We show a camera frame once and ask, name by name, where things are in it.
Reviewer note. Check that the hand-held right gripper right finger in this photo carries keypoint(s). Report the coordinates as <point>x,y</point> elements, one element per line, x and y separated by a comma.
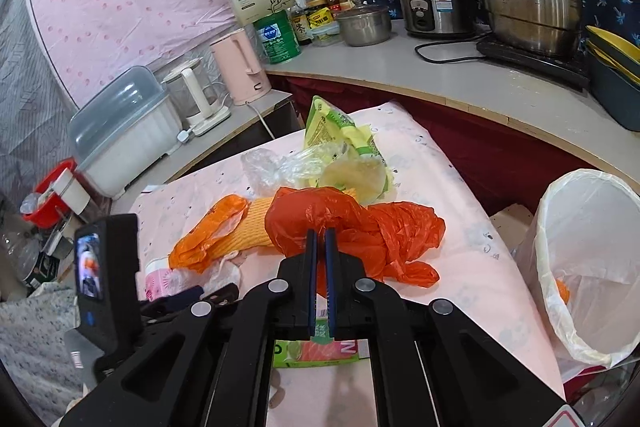
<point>330,267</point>

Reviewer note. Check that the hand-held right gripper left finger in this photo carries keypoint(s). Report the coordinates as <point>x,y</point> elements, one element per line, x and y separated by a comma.
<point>311,267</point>

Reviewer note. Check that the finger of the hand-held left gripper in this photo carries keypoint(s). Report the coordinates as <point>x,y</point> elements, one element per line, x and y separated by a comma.
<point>222,294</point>
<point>180,299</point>

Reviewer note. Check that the large orange plastic bag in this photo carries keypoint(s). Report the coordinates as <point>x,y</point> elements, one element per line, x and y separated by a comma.
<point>350,227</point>

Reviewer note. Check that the clear plastic bag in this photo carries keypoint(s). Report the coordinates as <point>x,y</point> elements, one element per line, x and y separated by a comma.
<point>265,169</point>

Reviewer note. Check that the green snack bag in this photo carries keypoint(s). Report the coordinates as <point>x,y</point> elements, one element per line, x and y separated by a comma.
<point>325,127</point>

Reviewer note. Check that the trash bin with white liner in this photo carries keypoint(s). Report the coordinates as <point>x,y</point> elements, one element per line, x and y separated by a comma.
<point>560,227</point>

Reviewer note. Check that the white crumpled tissue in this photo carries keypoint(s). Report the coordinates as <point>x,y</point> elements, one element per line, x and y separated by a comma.
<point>225,269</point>

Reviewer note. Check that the pink tissue packet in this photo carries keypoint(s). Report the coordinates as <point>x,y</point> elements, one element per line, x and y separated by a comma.
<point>162,279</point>

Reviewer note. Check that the small orange plastic bag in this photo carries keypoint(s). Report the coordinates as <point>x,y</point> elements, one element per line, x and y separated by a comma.
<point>200,237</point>

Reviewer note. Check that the orange foam net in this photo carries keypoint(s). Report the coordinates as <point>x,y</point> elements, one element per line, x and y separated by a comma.
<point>250,227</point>

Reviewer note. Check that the dark green box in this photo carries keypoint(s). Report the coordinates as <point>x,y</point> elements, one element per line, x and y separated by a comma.
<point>42,268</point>

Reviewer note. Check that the green and pink carton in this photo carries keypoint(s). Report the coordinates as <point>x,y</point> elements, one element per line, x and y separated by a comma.
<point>320,352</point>

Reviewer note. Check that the white blue-print cloth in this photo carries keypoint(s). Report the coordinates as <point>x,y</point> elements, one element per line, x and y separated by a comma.
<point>35,332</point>

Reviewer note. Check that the pale yellow plastic wrapper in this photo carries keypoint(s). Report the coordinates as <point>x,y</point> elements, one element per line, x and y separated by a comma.
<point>360,179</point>

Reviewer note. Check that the red bucket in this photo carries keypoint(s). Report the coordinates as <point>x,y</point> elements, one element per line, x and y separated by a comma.
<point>45,212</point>

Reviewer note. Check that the white plastic container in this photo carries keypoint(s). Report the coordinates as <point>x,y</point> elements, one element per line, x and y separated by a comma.
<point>72,192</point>

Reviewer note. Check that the pink printed tablecloth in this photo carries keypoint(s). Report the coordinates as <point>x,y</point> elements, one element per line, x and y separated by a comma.
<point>475,267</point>

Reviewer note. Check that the white dish box clear lid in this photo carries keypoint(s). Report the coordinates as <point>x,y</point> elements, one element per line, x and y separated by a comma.
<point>125,142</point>

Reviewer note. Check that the white power plug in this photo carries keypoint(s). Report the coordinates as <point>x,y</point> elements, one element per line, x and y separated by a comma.
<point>185,137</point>

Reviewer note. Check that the cardboard piece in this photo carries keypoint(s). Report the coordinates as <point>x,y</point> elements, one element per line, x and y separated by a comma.
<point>515,219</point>

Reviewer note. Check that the pink electric kettle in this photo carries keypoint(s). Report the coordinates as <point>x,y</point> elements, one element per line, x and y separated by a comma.
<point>240,67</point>

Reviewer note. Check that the grey patterned curtain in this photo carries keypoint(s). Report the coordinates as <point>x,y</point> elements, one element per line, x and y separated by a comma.
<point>30,82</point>

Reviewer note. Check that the green tin can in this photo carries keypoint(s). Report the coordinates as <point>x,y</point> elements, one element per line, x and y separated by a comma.
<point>277,39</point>

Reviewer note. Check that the clear food container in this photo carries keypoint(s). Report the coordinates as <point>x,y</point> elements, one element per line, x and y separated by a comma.
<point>326,37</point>

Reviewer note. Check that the orange scrap in bin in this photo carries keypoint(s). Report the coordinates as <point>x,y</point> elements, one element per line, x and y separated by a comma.
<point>563,291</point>

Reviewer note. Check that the dark bottle with white label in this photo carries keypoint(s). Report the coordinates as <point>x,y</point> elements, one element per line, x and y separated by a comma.
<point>301,29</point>

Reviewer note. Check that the small steel pot with lid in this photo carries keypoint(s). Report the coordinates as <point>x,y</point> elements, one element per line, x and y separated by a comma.
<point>365,27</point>

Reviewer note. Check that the yellow label jar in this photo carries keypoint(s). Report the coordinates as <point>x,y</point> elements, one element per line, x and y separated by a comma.
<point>320,17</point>

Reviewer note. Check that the black induction cooker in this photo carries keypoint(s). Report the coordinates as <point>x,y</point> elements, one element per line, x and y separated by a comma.
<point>540,69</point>

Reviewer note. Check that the blue plastic basin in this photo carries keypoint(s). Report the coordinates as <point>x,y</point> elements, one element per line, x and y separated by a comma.
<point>615,97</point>

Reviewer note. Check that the yellow bowl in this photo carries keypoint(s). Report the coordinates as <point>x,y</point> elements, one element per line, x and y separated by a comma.
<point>612,38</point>
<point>607,59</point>

